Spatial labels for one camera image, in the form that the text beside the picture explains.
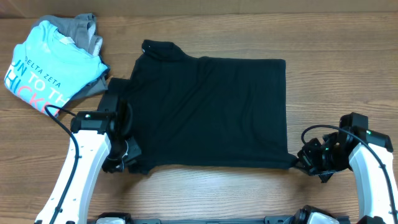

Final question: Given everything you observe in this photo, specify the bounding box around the black t-shirt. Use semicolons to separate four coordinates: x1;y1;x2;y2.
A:
108;40;296;174

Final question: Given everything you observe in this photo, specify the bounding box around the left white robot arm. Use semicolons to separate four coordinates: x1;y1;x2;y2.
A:
35;98;141;223

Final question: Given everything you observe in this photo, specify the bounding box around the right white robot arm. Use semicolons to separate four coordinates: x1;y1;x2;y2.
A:
298;124;397;223

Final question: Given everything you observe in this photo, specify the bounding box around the light blue printed t-shirt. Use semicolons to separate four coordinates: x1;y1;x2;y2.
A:
4;21;108;116

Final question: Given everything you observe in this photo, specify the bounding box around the grey folded t-shirt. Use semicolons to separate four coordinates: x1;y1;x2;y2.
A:
31;13;110;101

